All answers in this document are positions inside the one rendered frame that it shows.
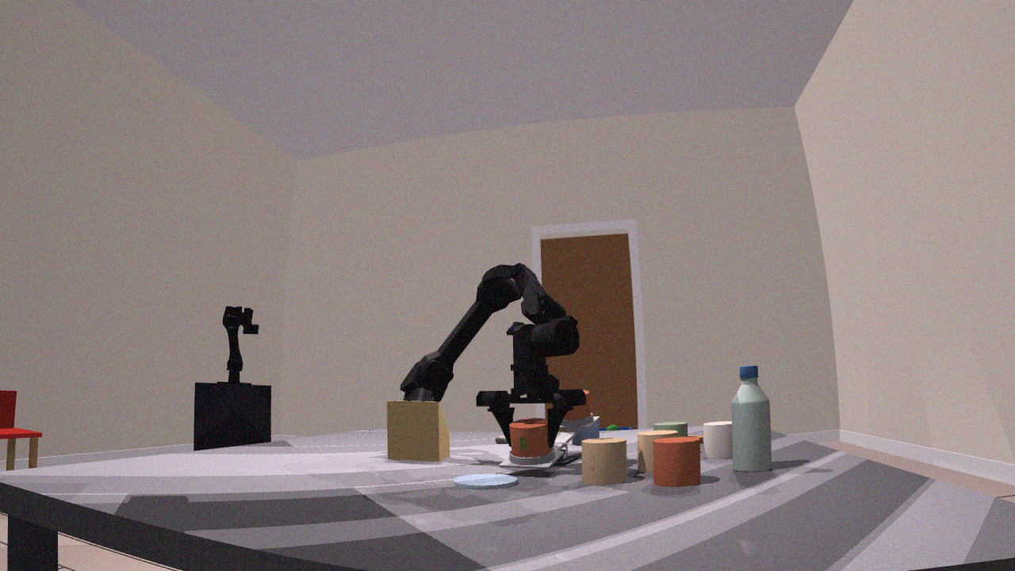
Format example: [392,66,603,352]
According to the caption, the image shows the tan cardboard cylinder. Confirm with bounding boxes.
[581,438,627,485]
[637,430,678,473]

